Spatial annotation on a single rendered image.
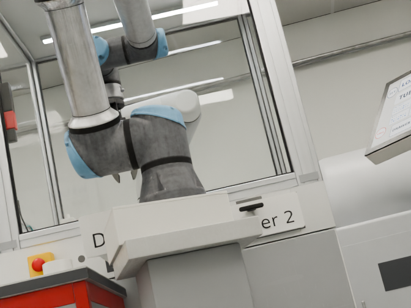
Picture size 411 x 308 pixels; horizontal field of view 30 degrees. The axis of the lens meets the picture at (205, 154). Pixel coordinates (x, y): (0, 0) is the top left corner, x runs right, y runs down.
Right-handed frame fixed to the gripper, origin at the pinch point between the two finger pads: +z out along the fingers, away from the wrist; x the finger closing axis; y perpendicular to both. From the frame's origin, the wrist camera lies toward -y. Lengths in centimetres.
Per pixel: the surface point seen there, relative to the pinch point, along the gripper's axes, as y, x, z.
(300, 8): -326, 116, -178
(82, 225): -1.1, -13.5, 9.9
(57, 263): 16.8, -17.8, 21.0
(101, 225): -1.1, -8.7, 11.0
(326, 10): -341, 138, -178
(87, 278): 25.0, -10.1, 26.9
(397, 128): -14, 76, 0
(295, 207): -33, 45, 12
